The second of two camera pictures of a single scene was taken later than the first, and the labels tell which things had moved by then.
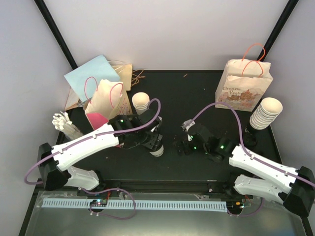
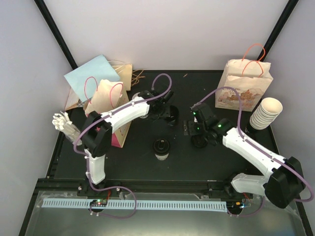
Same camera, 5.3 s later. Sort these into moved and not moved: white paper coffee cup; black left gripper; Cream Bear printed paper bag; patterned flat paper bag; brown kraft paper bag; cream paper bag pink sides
Moved: white paper coffee cup; black left gripper
Not moved: brown kraft paper bag; Cream Bear printed paper bag; patterned flat paper bag; cream paper bag pink sides
